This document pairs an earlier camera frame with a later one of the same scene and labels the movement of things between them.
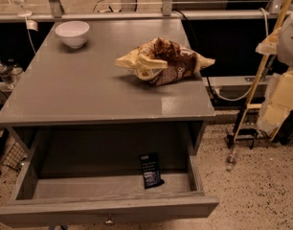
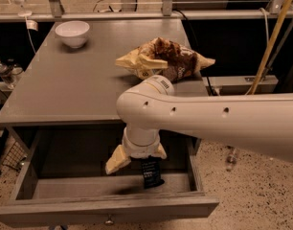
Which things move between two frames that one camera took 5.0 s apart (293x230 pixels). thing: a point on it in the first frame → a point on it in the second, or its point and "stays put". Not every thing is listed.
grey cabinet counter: x=58 y=85 stays put
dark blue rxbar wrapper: x=150 y=170 stays put
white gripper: x=289 y=43 → x=142 y=150
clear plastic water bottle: x=6 y=73 stays put
